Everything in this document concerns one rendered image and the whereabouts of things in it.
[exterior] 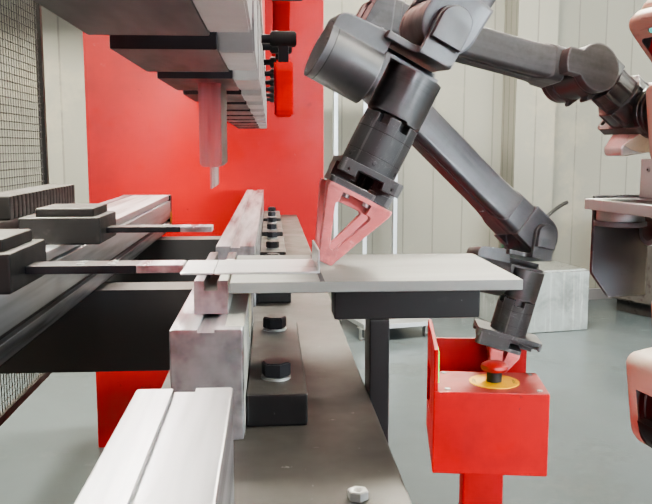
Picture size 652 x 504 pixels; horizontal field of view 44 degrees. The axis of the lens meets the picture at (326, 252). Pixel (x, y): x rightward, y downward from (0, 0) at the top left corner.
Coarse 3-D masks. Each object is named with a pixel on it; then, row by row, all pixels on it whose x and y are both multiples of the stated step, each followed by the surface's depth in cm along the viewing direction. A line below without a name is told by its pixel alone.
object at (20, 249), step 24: (0, 240) 73; (24, 240) 80; (0, 264) 72; (24, 264) 76; (48, 264) 78; (72, 264) 78; (96, 264) 78; (120, 264) 78; (144, 264) 78; (168, 264) 78; (0, 288) 72
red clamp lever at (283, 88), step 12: (264, 36) 91; (276, 36) 91; (288, 36) 91; (288, 48) 91; (276, 60) 92; (288, 60) 91; (276, 72) 91; (288, 72) 91; (276, 84) 92; (288, 84) 91; (276, 96) 92; (288, 96) 92; (276, 108) 92; (288, 108) 92
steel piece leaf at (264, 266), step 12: (312, 240) 83; (312, 252) 83; (228, 264) 80; (240, 264) 80; (252, 264) 80; (264, 264) 80; (276, 264) 80; (288, 264) 80; (300, 264) 80; (312, 264) 80
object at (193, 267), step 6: (186, 264) 80; (192, 264) 80; (198, 264) 80; (204, 264) 80; (210, 264) 80; (216, 264) 80; (186, 270) 76; (192, 270) 76; (198, 270) 76; (204, 270) 76; (210, 270) 76
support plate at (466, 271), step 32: (256, 256) 87; (288, 256) 87; (352, 256) 87; (384, 256) 87; (416, 256) 87; (448, 256) 87; (256, 288) 70; (288, 288) 70; (320, 288) 71; (352, 288) 71; (384, 288) 71; (416, 288) 71; (448, 288) 71; (480, 288) 72; (512, 288) 72
